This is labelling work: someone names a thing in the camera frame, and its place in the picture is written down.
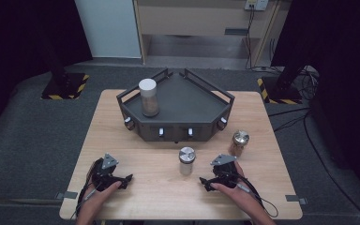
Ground small jar with brown contents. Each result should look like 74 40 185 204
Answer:
229 129 250 158

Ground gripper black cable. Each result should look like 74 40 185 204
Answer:
231 172 279 218
69 182 99 221

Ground black stand with striped base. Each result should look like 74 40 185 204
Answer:
40 29 90 100
256 55 308 105

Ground small jar with white contents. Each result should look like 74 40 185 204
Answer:
178 146 197 176

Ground grey table bracket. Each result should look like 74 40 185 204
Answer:
54 190 79 201
285 194 308 206

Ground person's right hand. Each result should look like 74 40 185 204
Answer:
210 160 261 211

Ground person's left hand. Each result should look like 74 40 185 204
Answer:
79 181 123 214

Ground black curtain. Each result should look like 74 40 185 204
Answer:
270 0 360 196
0 0 94 143

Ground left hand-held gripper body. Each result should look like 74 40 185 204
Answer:
86 152 120 191

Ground black cable from wall socket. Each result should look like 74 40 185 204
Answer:
244 5 275 72

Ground dark grey corner rack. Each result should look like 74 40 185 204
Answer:
115 67 236 143

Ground long black floor cable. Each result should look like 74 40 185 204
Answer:
267 107 360 225

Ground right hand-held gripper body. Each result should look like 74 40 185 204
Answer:
210 153 242 188

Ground tall jar with white lid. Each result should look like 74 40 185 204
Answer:
138 78 160 118

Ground white panel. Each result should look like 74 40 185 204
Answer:
74 0 143 59

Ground white wall socket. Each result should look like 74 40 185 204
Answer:
244 0 269 11

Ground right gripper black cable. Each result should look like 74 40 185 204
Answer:
231 172 279 218

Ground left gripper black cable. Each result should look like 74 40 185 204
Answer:
69 182 99 221

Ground bundle of black floor cables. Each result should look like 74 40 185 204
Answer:
298 65 321 101

